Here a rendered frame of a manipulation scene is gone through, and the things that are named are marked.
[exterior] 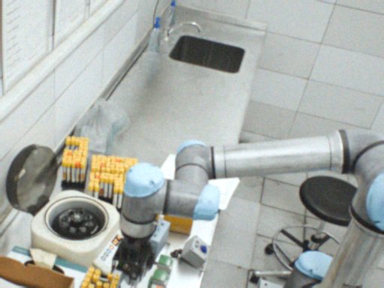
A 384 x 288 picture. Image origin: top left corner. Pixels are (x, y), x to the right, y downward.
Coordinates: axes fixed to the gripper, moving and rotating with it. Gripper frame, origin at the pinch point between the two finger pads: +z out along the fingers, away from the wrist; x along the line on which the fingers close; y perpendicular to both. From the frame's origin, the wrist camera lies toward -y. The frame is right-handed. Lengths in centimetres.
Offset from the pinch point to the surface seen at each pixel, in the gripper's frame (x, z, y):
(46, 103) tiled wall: -52, -3, -60
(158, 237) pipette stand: -0.4, 15.9, -32.1
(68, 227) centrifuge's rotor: -27.9, 16.0, -25.0
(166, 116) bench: -21, 26, -119
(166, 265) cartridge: 4.5, 19.3, -24.9
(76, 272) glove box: -19.5, 19.0, -11.6
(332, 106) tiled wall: 70, 68, -255
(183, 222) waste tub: 5, 20, -47
